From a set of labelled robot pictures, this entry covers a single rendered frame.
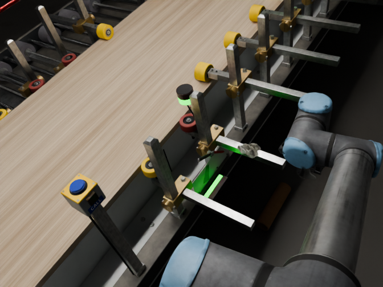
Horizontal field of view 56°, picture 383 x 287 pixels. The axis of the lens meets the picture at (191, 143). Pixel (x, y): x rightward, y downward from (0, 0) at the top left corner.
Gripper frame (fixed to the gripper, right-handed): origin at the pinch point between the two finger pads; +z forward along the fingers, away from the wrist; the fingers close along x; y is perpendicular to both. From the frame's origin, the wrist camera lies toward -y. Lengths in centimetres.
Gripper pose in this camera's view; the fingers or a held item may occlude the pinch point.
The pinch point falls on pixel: (302, 175)
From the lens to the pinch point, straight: 134.8
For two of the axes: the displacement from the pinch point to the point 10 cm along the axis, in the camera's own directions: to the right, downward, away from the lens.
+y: 8.1, 3.2, -4.8
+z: 1.8, 6.5, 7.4
